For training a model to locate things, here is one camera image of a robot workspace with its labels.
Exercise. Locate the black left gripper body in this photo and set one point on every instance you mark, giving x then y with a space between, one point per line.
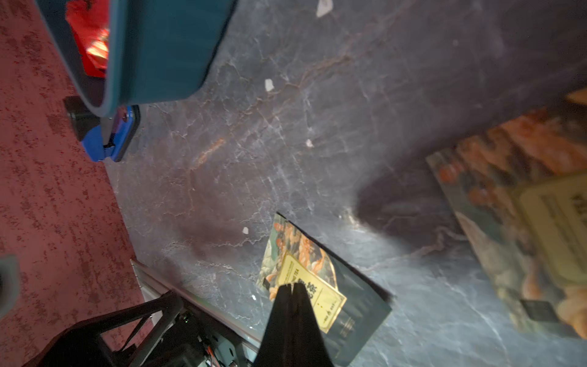
167 331

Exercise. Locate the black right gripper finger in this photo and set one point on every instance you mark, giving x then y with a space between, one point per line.
292 336

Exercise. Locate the black yellow tea pouch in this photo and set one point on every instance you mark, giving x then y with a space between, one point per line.
347 307

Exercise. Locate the black green tea pouch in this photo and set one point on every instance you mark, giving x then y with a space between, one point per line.
518 191

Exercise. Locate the teal plastic storage box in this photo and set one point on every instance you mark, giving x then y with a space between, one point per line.
159 50

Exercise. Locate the red foil tea bag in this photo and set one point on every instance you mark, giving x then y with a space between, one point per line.
89 23

